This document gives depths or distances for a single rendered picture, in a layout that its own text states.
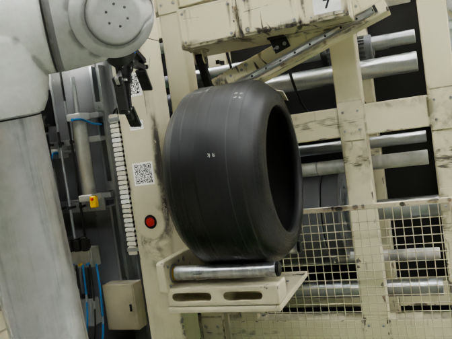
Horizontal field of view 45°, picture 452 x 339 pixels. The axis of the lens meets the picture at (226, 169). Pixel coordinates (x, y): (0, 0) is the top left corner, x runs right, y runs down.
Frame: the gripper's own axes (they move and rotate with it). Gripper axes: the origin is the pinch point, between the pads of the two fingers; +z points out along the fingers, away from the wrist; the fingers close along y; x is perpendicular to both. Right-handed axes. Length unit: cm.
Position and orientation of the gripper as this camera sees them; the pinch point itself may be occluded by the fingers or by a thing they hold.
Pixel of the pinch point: (140, 104)
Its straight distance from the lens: 149.1
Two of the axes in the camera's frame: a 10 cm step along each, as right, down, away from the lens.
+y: -1.4, 7.9, -6.0
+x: 9.8, 0.1, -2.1
